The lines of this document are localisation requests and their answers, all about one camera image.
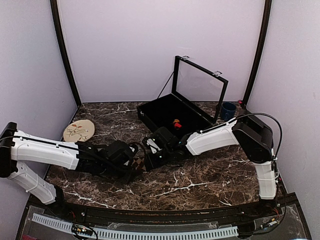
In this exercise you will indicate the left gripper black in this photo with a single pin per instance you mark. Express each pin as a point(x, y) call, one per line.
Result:
point(126, 178)

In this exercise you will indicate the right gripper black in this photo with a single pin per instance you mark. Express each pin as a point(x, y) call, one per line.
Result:
point(150, 163)

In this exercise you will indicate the red orange argyle sock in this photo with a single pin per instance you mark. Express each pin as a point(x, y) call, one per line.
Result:
point(177, 124)

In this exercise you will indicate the tan brown argyle sock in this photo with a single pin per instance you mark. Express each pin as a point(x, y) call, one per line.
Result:
point(139, 164)

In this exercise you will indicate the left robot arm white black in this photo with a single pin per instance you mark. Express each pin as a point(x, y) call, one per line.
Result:
point(17, 147)

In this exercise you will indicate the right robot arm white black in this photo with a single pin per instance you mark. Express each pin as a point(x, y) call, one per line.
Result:
point(247, 130)

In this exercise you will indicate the beige round plate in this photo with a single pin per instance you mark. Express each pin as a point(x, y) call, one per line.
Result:
point(79, 131)

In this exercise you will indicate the black display case box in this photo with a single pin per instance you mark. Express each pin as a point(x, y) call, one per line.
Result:
point(195, 99)

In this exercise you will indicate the blue mug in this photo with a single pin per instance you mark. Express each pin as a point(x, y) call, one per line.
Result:
point(228, 110)

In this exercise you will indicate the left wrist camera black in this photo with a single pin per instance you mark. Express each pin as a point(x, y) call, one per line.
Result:
point(119, 152)

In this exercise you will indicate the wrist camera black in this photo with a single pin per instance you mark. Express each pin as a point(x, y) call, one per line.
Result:
point(119, 152)
point(160, 139)

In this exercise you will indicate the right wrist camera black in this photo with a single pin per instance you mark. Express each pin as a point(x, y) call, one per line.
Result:
point(160, 139)

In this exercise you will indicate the white slotted cable duct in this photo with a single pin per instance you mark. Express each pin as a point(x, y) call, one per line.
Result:
point(98, 233)

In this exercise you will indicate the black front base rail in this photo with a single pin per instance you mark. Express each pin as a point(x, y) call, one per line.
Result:
point(253, 220)

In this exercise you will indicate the left black frame post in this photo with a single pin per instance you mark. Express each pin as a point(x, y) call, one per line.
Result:
point(63, 52)

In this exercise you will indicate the black frame post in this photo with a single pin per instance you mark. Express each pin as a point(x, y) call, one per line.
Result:
point(258, 52)
point(63, 52)

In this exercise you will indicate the right black frame post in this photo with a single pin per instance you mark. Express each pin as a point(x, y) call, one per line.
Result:
point(258, 52)

